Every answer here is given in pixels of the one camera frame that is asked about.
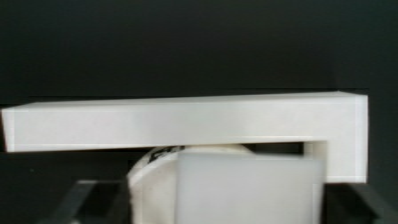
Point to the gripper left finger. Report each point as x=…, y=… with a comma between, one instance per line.
x=95, y=204

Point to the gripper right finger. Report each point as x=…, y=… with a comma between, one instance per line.
x=354, y=205

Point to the white stool leg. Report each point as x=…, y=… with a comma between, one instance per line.
x=248, y=189

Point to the white round stool seat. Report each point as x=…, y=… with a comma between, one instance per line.
x=152, y=181

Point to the white front rail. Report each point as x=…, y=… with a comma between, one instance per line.
x=315, y=118

